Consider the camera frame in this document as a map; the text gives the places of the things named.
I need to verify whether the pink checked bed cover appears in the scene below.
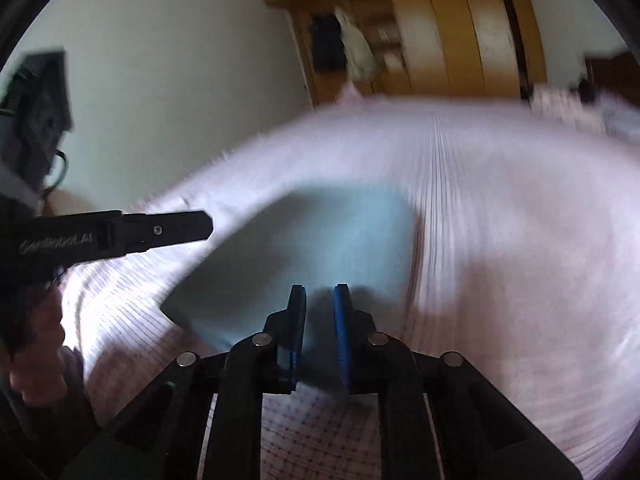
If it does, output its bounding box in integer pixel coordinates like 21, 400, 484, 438
60, 87, 640, 480

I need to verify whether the wooden wardrobe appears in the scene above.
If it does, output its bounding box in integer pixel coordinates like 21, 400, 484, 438
259, 0, 548, 108

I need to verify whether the person's left hand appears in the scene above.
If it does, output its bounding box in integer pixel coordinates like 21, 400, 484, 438
7, 287, 66, 403

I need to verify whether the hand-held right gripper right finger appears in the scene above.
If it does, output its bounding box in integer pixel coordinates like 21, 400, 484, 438
332, 283, 583, 480

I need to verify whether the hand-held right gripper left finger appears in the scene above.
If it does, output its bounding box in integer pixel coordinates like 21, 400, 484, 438
60, 284, 307, 480

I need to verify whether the beige hanging garment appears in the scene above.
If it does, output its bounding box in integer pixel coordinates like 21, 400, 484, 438
334, 5, 376, 83

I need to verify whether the dark hanging garment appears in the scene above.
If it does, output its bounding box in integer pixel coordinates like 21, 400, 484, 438
307, 10, 348, 73

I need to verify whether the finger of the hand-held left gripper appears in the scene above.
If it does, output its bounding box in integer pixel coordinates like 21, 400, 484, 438
121, 210, 214, 256

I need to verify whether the dark wooden headboard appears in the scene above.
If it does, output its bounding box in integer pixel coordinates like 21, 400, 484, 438
582, 50, 640, 106

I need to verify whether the black cable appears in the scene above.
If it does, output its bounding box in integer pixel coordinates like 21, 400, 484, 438
42, 150, 68, 196

